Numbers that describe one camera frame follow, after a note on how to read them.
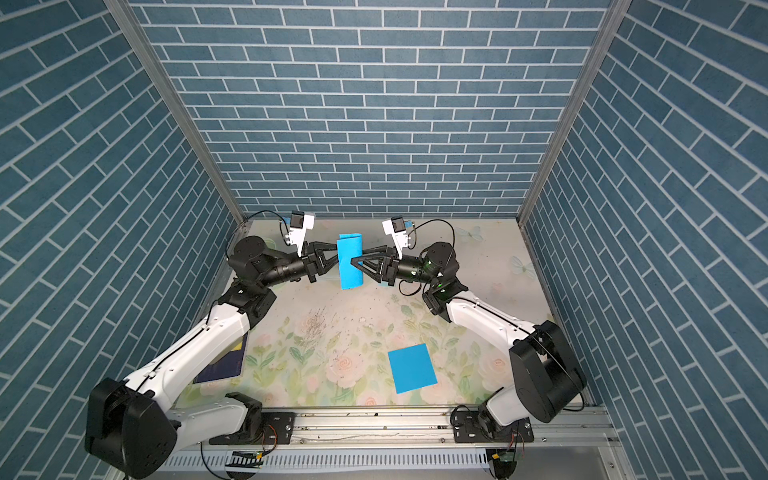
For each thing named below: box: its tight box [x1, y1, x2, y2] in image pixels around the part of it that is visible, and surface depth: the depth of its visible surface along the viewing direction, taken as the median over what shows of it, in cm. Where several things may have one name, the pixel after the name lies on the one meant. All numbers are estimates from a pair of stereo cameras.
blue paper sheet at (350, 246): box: [336, 233, 364, 290], surface depth 65 cm
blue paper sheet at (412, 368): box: [387, 343, 439, 395], surface depth 87 cm
